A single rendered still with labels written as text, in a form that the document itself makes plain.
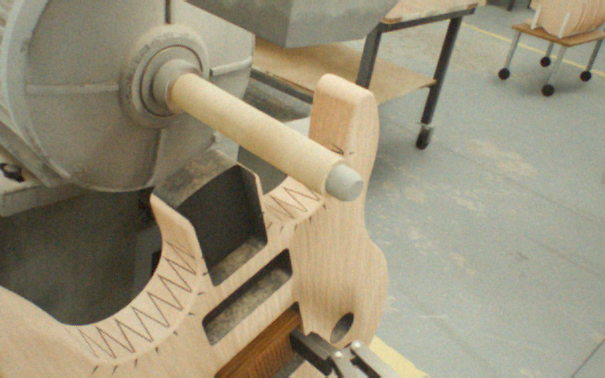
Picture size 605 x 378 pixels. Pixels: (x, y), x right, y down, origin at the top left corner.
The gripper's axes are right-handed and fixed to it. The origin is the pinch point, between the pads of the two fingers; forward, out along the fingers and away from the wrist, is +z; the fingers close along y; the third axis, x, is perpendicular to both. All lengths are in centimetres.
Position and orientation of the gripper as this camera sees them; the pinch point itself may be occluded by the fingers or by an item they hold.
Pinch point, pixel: (267, 367)
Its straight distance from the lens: 59.2
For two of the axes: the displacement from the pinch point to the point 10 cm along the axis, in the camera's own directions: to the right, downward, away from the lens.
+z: -7.1, -4.4, 5.5
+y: 6.9, -5.5, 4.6
